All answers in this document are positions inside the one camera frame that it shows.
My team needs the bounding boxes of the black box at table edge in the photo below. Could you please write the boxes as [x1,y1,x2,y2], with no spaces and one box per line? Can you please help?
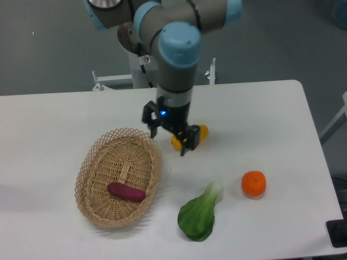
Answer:
[326,219,346,248]

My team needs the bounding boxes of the orange tangerine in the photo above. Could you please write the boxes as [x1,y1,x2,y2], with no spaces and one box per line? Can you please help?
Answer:
[241,171,266,197]

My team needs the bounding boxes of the black cable on pedestal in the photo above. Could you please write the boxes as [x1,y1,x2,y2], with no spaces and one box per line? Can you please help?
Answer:
[137,42,155,89]

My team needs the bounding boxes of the white frame at right edge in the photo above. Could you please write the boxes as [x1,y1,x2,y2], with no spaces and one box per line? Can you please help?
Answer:
[319,92,346,145]

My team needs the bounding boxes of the woven wicker basket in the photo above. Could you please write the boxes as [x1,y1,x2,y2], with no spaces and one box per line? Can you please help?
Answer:
[75,128,162,228]

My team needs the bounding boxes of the white metal base frame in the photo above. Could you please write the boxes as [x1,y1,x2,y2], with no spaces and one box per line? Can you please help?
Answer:
[91,57,219,92]

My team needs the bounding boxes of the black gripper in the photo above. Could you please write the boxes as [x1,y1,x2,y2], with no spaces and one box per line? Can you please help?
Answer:
[142,95,200,157]

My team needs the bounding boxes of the yellow papaya fruit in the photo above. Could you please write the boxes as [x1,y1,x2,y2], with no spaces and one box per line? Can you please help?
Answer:
[171,125,209,151]

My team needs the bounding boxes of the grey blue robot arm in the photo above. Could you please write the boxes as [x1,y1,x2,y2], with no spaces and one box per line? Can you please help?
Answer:
[84,1,242,153]

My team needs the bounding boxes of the green bok choy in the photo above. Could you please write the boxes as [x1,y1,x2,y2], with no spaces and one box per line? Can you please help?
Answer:
[177,181,224,242]

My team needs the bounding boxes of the purple sweet potato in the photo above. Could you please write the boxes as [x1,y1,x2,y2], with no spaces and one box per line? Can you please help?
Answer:
[107,182,146,203]

